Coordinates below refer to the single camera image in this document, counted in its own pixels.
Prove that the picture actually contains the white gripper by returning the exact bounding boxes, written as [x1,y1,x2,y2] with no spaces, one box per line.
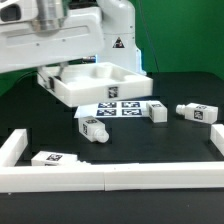
[0,7,104,79]

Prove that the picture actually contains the white sheet with tags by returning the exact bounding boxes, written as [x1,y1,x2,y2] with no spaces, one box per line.
[74,101,147,118]

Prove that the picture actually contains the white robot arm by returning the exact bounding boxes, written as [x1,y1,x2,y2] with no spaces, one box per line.
[0,0,143,73]

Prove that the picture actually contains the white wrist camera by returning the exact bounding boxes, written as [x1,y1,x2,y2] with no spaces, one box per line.
[0,0,38,24]

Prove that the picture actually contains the white U-shaped fence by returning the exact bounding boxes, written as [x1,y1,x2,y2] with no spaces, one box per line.
[0,129,224,193]

